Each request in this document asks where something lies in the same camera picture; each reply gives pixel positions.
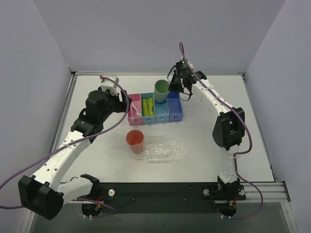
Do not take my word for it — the green plastic cup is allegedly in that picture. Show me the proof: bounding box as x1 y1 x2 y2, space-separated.
154 80 170 103

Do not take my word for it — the orange plastic cup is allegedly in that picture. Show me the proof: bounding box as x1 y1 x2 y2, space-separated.
126 130 144 154

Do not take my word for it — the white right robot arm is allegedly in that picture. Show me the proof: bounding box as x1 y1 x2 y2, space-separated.
168 60 245 202

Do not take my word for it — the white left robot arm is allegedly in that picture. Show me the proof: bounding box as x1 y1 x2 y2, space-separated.
18 89 132 220

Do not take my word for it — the large green toothpaste tube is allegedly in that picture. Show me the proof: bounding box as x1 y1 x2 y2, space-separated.
148 98 155 116

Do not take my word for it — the small green toothpaste tube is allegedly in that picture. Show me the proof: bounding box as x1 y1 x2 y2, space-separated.
142 99 149 117

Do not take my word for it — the pink toothbrush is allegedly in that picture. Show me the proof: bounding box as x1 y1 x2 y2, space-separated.
130 102 135 122

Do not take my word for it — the clear textured tray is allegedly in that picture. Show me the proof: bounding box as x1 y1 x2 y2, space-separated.
131 138 187 160

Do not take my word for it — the dark blue drawer bin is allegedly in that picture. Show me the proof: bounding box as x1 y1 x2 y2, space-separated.
167 92 183 122

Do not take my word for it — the light blue drawer bin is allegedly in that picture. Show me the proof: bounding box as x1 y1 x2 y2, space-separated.
155 99 170 123

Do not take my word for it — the teal drawer bin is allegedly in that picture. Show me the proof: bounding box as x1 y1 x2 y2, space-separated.
141 93 156 124

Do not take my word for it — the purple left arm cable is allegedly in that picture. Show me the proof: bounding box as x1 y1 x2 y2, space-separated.
0 75 131 209

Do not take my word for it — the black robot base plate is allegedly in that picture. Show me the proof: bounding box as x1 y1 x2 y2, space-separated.
82 182 246 216

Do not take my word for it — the aluminium table frame rail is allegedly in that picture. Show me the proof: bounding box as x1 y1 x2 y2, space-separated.
62 75 287 202

